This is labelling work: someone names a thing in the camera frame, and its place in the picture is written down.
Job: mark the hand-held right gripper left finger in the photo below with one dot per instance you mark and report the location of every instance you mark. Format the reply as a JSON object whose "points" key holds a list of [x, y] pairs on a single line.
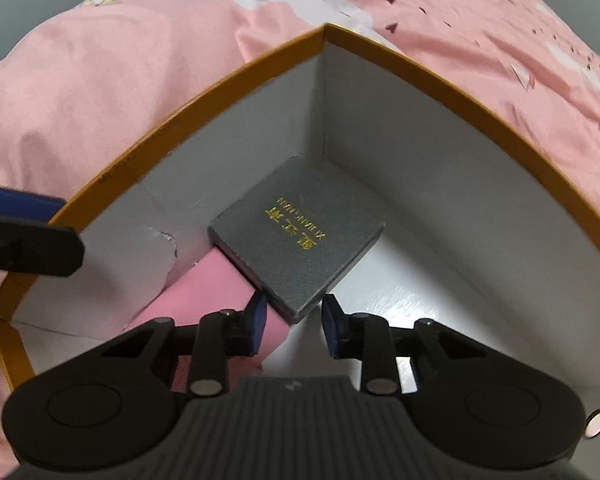
{"points": [[256, 325]]}

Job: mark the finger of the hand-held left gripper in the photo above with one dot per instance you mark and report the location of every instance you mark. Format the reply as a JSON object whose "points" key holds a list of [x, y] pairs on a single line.
{"points": [[15, 203], [30, 247]]}

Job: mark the pink flat box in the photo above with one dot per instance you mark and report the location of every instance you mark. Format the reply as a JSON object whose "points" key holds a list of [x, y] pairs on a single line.
{"points": [[215, 285]]}

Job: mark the pink printed blanket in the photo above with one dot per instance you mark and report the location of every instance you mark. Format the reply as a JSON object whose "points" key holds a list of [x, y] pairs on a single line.
{"points": [[105, 85]]}

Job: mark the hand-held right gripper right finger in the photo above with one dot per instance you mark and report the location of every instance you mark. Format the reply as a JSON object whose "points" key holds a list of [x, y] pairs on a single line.
{"points": [[334, 330]]}

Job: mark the small grey box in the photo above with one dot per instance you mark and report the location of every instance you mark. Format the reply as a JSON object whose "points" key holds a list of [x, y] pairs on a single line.
{"points": [[290, 240]]}

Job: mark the yellow cardboard box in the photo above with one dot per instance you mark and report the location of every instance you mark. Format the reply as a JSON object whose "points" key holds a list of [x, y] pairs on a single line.
{"points": [[430, 170]]}

